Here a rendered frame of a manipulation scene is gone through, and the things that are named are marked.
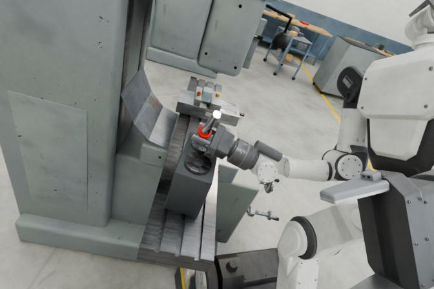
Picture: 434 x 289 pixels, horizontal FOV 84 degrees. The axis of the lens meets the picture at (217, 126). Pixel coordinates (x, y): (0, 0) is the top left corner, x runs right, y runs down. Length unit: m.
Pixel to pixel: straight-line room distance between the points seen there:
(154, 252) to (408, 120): 0.75
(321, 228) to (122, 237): 1.18
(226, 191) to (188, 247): 0.60
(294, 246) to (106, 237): 1.13
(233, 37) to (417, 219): 0.83
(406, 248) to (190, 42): 0.86
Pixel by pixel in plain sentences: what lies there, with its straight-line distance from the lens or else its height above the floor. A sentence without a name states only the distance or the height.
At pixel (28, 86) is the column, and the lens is 1.18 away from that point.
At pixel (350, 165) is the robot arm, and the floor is 1.31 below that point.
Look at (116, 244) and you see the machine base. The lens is 1.71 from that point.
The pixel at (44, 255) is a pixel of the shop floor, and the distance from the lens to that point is 1.93.
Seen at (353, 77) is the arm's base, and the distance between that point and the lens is 0.89.
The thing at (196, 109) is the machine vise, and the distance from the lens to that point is 1.32.
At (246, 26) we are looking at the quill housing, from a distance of 0.98.
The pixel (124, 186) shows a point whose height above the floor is 0.54.
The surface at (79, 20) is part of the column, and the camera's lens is 0.96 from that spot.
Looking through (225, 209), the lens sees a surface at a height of 0.53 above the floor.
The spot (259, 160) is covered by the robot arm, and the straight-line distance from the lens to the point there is 0.80.
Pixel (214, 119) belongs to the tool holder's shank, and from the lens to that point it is 0.69.
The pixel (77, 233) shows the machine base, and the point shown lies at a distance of 1.74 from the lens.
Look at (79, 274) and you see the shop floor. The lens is 1.85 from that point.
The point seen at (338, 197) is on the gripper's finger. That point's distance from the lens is 0.26.
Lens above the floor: 1.71
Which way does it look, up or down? 34 degrees down
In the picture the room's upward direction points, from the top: 21 degrees clockwise
